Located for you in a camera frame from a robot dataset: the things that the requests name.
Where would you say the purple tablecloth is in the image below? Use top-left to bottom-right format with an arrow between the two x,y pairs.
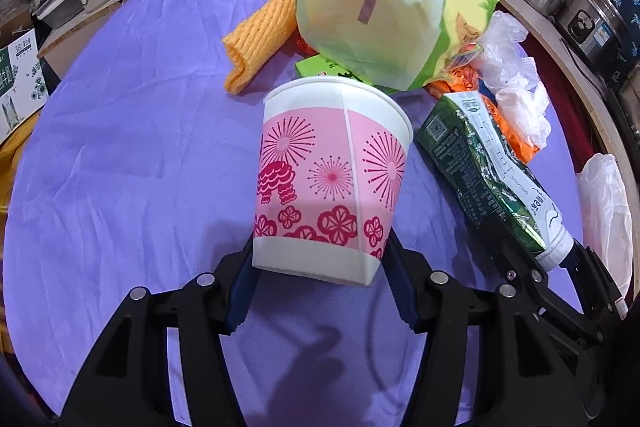
0,0 -> 596,427

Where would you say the dark green snack packet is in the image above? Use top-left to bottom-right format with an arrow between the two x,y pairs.
416,91 -> 576,271

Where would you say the pink floral paper cup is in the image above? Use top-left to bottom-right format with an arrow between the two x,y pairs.
251,76 -> 415,286

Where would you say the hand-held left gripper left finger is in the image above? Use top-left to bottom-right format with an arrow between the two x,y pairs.
59,233 -> 261,427

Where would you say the crumpled white plastic bag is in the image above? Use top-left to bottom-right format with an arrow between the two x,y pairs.
494,77 -> 552,148
472,9 -> 538,92

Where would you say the printed cardboard box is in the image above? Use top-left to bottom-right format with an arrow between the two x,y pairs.
0,27 -> 51,142

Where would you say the steel rice cooker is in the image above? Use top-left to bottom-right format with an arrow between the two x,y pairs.
554,0 -> 632,68

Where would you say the orange snack wrapper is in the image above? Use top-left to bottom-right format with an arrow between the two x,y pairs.
429,47 -> 542,164

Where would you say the dark red curtain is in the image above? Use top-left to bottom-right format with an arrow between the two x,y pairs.
525,52 -> 601,175

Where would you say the trash bin with white liner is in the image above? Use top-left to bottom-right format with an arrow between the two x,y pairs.
575,153 -> 636,303

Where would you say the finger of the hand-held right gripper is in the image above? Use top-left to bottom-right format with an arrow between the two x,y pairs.
564,241 -> 629,344
477,218 -> 553,304

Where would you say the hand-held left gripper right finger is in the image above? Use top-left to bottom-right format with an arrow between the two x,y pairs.
381,229 -> 589,427

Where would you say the orange foam fruit net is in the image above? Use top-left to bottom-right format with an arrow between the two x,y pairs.
222,0 -> 301,95

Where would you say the small green box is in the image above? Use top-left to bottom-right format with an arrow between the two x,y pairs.
295,53 -> 401,94

